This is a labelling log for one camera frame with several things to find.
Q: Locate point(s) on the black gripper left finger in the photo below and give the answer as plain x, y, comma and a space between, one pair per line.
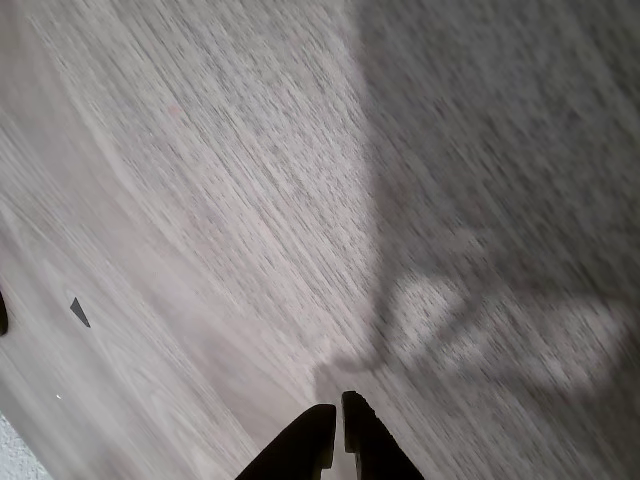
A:
300, 450

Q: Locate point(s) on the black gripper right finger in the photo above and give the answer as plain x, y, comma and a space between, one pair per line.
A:
375, 445

